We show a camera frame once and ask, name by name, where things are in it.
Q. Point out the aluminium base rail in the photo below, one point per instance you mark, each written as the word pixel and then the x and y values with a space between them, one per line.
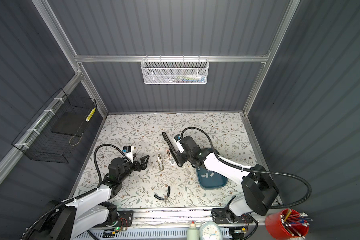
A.
pixel 168 216

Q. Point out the red pencil cup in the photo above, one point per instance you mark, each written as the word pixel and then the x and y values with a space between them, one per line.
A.
pixel 288 224

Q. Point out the white desk clock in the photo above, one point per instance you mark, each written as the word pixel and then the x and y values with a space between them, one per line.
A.
pixel 210 231

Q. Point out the black pad in basket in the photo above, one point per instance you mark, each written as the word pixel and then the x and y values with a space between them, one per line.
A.
pixel 70 124

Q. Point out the beige staple remover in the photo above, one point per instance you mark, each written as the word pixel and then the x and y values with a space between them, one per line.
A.
pixel 160 162

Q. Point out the black stapler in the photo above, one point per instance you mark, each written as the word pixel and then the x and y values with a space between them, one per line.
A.
pixel 172 149

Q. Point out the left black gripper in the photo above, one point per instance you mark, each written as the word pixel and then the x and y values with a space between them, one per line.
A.
pixel 142 164

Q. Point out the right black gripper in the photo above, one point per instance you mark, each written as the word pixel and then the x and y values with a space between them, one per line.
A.
pixel 181 160

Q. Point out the black wire basket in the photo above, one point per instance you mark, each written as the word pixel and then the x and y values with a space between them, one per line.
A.
pixel 54 136

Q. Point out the black handled pliers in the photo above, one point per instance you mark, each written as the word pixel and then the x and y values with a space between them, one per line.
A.
pixel 165 197

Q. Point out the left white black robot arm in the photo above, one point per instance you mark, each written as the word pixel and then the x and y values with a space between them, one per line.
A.
pixel 43 228

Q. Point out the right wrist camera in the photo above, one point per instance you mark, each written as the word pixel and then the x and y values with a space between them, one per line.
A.
pixel 177 139

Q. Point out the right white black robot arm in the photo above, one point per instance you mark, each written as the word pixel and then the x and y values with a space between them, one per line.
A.
pixel 259 189

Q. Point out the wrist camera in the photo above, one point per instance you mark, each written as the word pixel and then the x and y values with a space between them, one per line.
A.
pixel 128 152
pixel 177 139

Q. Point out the white wire mesh basket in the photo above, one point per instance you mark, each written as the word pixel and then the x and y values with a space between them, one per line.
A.
pixel 175 73

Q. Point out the teal plastic tray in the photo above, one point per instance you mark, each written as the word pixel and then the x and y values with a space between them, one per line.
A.
pixel 209 180

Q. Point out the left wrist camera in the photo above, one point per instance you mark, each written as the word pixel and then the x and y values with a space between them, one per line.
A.
pixel 128 152

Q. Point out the yellow marker in basket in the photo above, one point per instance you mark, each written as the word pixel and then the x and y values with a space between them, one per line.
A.
pixel 90 115

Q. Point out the white glue bottle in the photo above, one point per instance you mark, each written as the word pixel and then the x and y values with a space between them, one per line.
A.
pixel 193 232

